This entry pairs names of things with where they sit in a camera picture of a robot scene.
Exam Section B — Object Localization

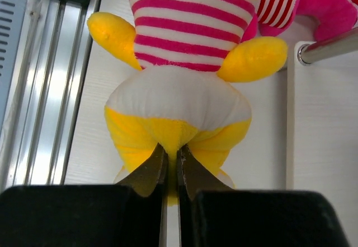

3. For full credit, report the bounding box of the aluminium rail frame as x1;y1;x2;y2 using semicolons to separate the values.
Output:
1;0;101;190

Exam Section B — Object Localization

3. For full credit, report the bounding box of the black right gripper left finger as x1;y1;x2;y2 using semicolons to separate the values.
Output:
1;146;168;246

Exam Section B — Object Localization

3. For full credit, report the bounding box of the perforated cable duct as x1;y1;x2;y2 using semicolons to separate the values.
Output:
0;0;37;96

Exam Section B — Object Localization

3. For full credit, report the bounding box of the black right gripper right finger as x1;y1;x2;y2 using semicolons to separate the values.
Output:
177;147;349;246

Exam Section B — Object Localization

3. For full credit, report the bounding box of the pink plush face down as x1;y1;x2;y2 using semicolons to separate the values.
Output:
242;0;300;41

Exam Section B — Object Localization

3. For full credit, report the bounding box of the white two-tier shelf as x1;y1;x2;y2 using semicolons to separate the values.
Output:
285;27;358;194

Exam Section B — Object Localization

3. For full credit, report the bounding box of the pink plush near shelf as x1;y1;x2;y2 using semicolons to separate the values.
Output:
296;0;357;41

